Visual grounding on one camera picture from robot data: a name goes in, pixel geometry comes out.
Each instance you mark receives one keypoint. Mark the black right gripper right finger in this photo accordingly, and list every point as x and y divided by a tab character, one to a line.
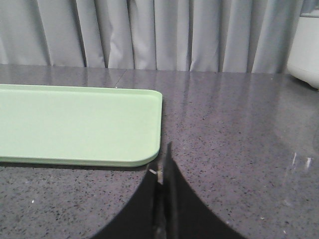
187	217

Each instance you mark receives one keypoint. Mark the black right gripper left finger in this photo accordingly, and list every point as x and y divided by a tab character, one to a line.
142	216

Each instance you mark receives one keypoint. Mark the light green plastic tray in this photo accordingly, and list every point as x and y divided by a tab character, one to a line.
79	125

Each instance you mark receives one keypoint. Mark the grey pleated curtain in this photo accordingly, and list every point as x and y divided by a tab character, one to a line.
186	35

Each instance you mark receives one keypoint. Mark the white round appliance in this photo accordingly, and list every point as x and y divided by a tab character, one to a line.
303	61

